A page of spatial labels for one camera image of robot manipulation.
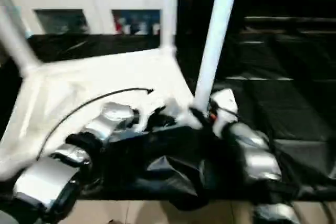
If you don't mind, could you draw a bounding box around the white plastic table leg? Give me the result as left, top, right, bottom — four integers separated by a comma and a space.
0, 0, 43, 78
0, 153, 32, 180
160, 0, 179, 54
193, 0, 242, 112

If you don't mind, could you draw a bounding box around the white plastic table top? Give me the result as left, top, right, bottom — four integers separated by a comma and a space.
0, 45, 203, 180

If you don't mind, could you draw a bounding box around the black work mat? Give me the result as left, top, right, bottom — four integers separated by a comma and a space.
0, 31, 336, 209

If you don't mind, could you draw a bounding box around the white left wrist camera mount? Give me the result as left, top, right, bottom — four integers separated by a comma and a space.
133, 98, 163, 133

